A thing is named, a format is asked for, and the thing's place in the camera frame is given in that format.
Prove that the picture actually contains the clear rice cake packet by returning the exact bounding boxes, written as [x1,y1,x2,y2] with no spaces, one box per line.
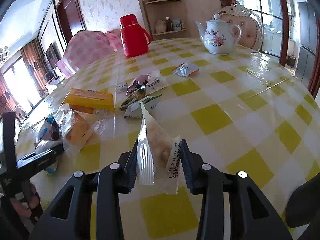
[137,105,181,194]

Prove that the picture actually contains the purple snack packet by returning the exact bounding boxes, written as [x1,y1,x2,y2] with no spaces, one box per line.
[126,75,149,95]

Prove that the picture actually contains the left hand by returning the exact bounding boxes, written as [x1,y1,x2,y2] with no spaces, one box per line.
[10,183,40,218]

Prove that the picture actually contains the blue striped snack packet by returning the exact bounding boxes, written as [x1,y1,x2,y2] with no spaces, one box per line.
[44,160,59,175]

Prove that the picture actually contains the white bun package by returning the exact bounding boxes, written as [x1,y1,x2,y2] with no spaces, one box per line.
[34,115,62,154]

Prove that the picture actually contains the clear bread package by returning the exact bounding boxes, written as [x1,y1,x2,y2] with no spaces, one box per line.
[58,109,108,157]

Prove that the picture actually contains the green white snack packet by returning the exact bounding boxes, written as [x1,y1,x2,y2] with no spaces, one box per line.
[119,86,162,119]

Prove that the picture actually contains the yellow cake package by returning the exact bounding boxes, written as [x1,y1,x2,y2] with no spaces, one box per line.
[62,88,114,115]

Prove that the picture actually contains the yellow checkered tablecloth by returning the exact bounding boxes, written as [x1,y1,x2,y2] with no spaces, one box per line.
[16,38,319,239]

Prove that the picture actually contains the pink checkered chair cover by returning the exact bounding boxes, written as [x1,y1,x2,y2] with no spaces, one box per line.
[56,29,123,78]

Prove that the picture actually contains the white blue snack packet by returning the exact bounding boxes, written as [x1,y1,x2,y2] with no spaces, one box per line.
[145,70,168,95]

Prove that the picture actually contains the silver orange snack packet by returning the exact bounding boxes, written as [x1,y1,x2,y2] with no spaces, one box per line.
[172,63,200,77]

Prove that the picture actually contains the red thermos jug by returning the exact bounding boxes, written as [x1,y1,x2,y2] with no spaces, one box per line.
[119,14,152,57]

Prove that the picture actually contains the white floral teapot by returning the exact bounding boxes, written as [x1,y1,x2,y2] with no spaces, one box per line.
[195,14,242,55]

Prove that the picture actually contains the wooden corner shelf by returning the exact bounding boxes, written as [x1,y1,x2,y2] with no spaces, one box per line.
[143,0,189,41]

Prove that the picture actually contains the white ornate padded chair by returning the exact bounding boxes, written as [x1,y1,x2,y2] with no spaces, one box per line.
[213,2,264,51]

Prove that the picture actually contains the black refrigerator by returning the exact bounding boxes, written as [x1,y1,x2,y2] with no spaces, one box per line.
[296,2,318,88]

